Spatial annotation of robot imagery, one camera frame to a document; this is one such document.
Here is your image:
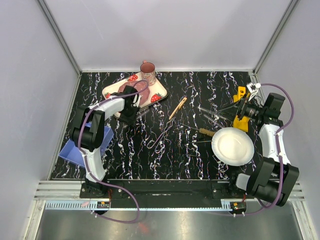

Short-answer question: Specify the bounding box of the blue plastic bin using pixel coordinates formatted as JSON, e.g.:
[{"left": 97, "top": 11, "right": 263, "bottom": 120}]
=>
[{"left": 58, "top": 126, "right": 114, "bottom": 168}]

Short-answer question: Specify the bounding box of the right controller box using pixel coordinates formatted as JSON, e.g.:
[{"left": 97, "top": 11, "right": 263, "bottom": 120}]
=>
[{"left": 231, "top": 201, "right": 247, "bottom": 212}]

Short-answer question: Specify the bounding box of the white paper plate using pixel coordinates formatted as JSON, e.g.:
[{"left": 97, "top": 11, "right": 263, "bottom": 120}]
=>
[{"left": 211, "top": 127, "right": 255, "bottom": 167}]

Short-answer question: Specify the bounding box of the pink floral mug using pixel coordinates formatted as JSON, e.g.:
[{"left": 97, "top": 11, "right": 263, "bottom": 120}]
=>
[{"left": 140, "top": 60, "right": 157, "bottom": 86}]

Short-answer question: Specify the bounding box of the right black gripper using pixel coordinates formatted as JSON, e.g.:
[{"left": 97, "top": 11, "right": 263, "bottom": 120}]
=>
[{"left": 216, "top": 94, "right": 266, "bottom": 123}]

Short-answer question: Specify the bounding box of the pink dotted plate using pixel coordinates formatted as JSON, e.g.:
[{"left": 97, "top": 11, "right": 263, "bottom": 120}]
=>
[{"left": 117, "top": 80, "right": 150, "bottom": 108}]

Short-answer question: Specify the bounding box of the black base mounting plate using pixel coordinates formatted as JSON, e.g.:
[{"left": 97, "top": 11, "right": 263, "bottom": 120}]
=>
[{"left": 79, "top": 179, "right": 247, "bottom": 199}]

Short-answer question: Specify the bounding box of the strawberry pattern tray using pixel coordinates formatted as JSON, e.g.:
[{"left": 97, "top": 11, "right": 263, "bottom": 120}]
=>
[{"left": 102, "top": 72, "right": 168, "bottom": 109}]

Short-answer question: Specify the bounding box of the glass test tube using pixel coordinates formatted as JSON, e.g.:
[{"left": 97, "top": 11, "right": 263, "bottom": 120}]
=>
[
  {"left": 203, "top": 114, "right": 224, "bottom": 128},
  {"left": 198, "top": 106, "right": 227, "bottom": 120}
]

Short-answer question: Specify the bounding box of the yellow test tube rack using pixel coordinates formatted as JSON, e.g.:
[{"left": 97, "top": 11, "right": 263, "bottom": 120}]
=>
[{"left": 233, "top": 86, "right": 249, "bottom": 133}]

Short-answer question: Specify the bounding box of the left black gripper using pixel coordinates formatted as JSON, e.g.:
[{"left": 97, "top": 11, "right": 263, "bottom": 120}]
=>
[{"left": 120, "top": 104, "right": 141, "bottom": 126}]

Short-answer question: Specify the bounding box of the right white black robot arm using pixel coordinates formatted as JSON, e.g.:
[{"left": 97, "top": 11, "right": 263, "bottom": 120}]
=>
[{"left": 218, "top": 93, "right": 300, "bottom": 207}]

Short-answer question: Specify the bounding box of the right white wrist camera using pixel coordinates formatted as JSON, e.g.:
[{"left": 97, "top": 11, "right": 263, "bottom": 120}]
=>
[{"left": 246, "top": 82, "right": 261, "bottom": 97}]

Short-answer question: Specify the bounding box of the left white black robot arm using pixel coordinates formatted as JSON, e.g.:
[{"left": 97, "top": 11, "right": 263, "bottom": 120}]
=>
[{"left": 71, "top": 86, "right": 143, "bottom": 198}]

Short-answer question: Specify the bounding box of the thin metal needle probe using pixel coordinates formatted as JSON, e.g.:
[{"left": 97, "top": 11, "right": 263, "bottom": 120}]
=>
[{"left": 183, "top": 140, "right": 212, "bottom": 145}]

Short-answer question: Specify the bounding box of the wooden clothespin clamp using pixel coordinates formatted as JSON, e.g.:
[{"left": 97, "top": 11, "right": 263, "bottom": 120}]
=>
[{"left": 169, "top": 97, "right": 188, "bottom": 120}]

